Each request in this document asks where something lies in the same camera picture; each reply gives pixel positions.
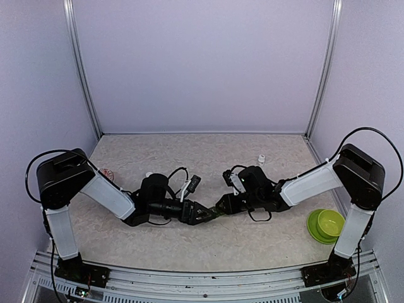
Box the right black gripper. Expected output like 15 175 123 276
215 192 262 215

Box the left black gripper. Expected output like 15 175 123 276
149 198 217 226

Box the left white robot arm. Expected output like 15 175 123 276
25 148 216 281

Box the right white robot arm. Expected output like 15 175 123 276
215 144 386 280

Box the small white pill bottle far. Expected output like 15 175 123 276
258 154 266 166

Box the green plate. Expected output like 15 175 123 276
307 209 338 245

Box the red patterned bowl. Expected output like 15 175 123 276
99 168 115 182

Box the green bowl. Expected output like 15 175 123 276
317 210 345 239

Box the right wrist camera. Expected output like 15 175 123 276
222 170 246 196

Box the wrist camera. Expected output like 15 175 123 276
179 175 201 202
222 170 246 196

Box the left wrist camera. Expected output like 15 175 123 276
179 175 201 202

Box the left camera cable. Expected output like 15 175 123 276
165 166 190 196

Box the aluminium front rail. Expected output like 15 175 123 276
20 251 390 302

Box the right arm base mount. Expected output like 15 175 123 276
300 250 357 287

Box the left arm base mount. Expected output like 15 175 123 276
54 254 110 288

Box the right aluminium corner post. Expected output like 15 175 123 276
305 0 343 141

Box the aluminium corner post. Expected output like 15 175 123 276
305 0 343 141
63 0 104 141

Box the left aluminium corner post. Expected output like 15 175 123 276
63 0 104 141

